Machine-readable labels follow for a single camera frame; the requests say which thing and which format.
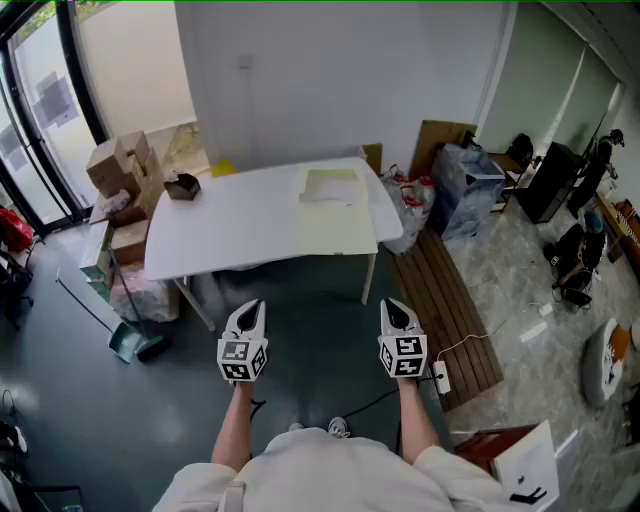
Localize clear plastic bag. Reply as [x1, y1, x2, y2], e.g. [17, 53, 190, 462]
[109, 262, 181, 324]

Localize white round cushion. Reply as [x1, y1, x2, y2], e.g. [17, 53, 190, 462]
[582, 317, 634, 409]

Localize black cabinet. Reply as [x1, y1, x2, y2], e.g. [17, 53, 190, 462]
[517, 142, 585, 225]

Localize white panel board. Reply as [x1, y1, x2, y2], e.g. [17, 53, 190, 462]
[299, 143, 370, 164]

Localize wooden slat board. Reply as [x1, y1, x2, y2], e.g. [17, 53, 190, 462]
[388, 227, 505, 414]

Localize black chair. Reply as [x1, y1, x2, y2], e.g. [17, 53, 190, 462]
[0, 244, 36, 331]

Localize person's beige shirt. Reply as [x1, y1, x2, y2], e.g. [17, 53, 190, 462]
[152, 427, 526, 512]

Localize white cable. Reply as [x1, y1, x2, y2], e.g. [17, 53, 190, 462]
[435, 299, 546, 364]

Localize grey roller blind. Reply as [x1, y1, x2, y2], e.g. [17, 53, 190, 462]
[479, 2, 626, 161]

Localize small cardboard sheet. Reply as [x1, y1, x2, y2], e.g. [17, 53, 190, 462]
[362, 143, 384, 176]

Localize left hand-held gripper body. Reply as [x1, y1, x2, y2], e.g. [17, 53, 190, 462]
[216, 319, 270, 385]

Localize red bag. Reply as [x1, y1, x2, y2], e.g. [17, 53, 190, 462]
[0, 207, 34, 253]

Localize black framed glass door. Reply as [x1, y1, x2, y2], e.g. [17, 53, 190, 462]
[0, 0, 109, 236]

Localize teal broom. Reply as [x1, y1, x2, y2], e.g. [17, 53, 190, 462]
[107, 244, 167, 363]

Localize teal dustpan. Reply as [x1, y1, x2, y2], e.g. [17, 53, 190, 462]
[54, 267, 145, 365]

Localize pile of cardboard boxes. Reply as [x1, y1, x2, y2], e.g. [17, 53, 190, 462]
[85, 130, 167, 267]

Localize black backpack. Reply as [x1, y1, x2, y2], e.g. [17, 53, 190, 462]
[509, 133, 536, 161]

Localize wooden chair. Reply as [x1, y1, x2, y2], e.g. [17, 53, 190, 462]
[487, 149, 534, 207]

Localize white and brown cabinet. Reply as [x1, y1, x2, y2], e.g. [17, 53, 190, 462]
[452, 419, 561, 512]

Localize wooden bench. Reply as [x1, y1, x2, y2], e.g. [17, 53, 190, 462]
[597, 192, 640, 281]

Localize large cardboard sheet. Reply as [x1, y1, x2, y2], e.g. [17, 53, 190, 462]
[409, 119, 480, 179]

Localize small brown box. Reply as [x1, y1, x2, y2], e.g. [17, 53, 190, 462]
[163, 173, 202, 201]

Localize white A4 paper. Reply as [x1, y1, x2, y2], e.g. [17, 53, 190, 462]
[303, 185, 364, 205]

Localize cream box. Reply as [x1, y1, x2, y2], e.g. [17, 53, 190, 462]
[298, 168, 380, 257]

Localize white power strip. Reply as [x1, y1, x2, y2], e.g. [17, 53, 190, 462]
[432, 360, 453, 394]

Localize green printed carton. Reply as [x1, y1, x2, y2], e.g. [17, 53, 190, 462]
[78, 222, 115, 301]

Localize person's right forearm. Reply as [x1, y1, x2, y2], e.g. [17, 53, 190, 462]
[397, 377, 441, 466]

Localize orange pad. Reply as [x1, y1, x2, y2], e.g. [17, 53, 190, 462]
[612, 324, 633, 362]

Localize person's left forearm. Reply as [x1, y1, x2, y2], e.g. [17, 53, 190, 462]
[210, 382, 261, 466]

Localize bag of plastic bottles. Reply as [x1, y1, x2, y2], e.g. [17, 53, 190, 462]
[378, 164, 438, 257]

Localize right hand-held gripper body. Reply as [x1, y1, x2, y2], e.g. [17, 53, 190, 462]
[377, 324, 429, 380]

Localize plastic-wrapped grey furniture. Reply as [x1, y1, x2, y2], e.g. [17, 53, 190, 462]
[429, 143, 508, 243]

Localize white table leg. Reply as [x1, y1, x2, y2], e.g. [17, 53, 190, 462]
[172, 277, 217, 332]
[360, 252, 377, 305]

